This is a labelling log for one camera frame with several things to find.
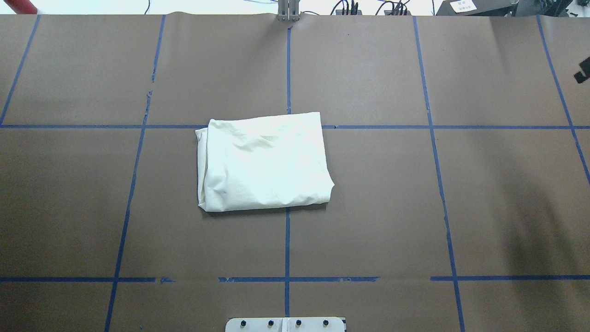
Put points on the red cylinder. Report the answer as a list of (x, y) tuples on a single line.
[(25, 7)]

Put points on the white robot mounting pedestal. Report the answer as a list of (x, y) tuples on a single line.
[(287, 324)]

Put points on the black box with label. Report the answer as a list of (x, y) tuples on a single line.
[(483, 8)]

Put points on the cream long-sleeve cat T-shirt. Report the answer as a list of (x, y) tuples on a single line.
[(262, 163)]

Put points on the aluminium frame post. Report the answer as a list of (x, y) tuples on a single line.
[(288, 10)]

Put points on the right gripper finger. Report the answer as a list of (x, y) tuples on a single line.
[(583, 73)]

